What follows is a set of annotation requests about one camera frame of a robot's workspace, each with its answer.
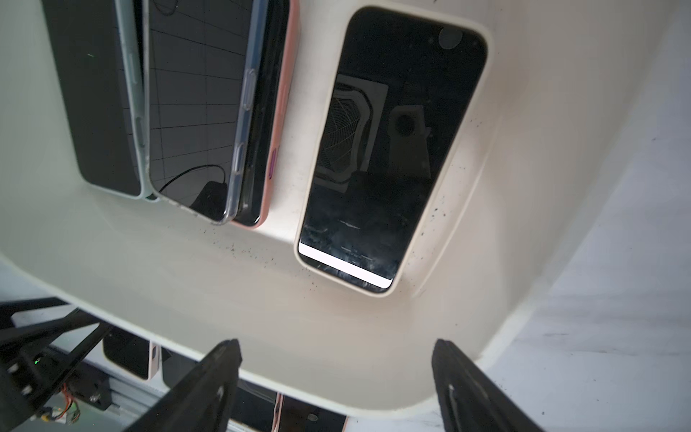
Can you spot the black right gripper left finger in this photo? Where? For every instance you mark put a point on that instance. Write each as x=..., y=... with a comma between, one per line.
x=203, y=399

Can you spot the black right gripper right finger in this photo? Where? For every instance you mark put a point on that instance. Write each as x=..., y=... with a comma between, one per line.
x=468, y=399

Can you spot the phone with pink case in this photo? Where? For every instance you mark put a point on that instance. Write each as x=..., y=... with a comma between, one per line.
x=137, y=356

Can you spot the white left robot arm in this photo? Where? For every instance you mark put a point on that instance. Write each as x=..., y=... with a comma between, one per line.
x=26, y=385

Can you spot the pink case phone under clear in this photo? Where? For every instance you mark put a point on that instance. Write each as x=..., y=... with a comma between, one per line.
x=278, y=33

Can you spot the white plastic storage box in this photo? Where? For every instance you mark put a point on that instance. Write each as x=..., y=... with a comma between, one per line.
x=537, y=154

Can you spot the phone in clear case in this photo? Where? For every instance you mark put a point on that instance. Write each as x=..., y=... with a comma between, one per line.
x=201, y=64

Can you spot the phone in light green case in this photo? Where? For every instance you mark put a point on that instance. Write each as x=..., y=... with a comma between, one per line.
x=86, y=42

